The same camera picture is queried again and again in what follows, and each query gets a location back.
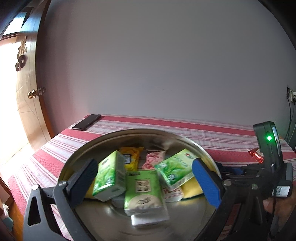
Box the dark phone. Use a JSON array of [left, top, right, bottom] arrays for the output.
[[72, 114, 102, 131]]

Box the large yellow sponge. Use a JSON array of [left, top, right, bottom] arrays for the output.
[[84, 178, 99, 200]]

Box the shiny red snack wrapper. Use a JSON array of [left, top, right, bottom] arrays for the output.
[[248, 148, 265, 163]]

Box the wooden bed frame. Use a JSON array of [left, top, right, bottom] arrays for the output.
[[0, 178, 23, 234]]

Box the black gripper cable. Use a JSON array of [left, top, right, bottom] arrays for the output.
[[268, 196, 278, 241]]

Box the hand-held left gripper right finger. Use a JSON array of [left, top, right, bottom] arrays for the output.
[[191, 158, 275, 241]]

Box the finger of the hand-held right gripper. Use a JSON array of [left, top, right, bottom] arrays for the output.
[[218, 163, 263, 173], [222, 171, 265, 184]]

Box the yellow snack packet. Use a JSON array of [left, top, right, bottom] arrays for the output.
[[119, 146, 144, 172]]

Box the person's right hand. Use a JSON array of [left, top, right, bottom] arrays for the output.
[[263, 199, 296, 232]]

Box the gold door ornament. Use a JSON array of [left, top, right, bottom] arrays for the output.
[[15, 36, 28, 71]]

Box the white red-lettered snack packet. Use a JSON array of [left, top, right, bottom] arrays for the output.
[[162, 186, 184, 202]]

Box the round metal cookie tin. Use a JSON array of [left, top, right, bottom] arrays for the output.
[[56, 128, 222, 241]]

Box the grey packet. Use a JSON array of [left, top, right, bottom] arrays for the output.
[[131, 212, 170, 229]]

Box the light green tissue pack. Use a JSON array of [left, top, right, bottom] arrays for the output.
[[124, 170, 170, 216], [92, 151, 126, 202]]

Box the green leaf print tissue pack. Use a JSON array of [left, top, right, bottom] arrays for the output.
[[154, 148, 200, 192]]

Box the brass door handle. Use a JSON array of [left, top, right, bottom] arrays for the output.
[[27, 87, 47, 100]]

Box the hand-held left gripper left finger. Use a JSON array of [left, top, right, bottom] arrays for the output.
[[23, 158, 99, 241]]

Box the wooden door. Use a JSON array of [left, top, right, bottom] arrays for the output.
[[0, 0, 55, 153]]

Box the pink snack packet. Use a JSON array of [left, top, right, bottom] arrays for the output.
[[142, 150, 167, 171]]

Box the red white striped bed sheet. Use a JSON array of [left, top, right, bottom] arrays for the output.
[[8, 113, 296, 241]]

